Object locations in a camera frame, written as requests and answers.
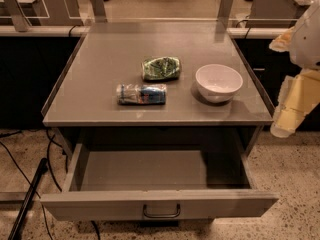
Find grey post middle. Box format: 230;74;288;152
90;0;107;23

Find grey post left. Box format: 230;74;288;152
3;0;30;32

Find grey drawer cabinet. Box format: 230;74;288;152
41;20;277;158

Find black bar on floor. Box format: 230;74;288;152
8;158;47;240

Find grey post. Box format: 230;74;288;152
90;0;107;23
3;0;30;32
217;0;234;21

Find grey top drawer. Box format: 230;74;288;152
41;144;279;221

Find black floor cable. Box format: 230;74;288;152
0;129;69;240

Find long white rail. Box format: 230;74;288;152
0;26;287;39

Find blue silver crushed can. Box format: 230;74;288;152
116;84;167;105

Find grey post right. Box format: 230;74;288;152
217;0;234;21

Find green crushed can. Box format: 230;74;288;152
142;57;181;81

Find white ceramic bowl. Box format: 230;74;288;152
195;64;243;103

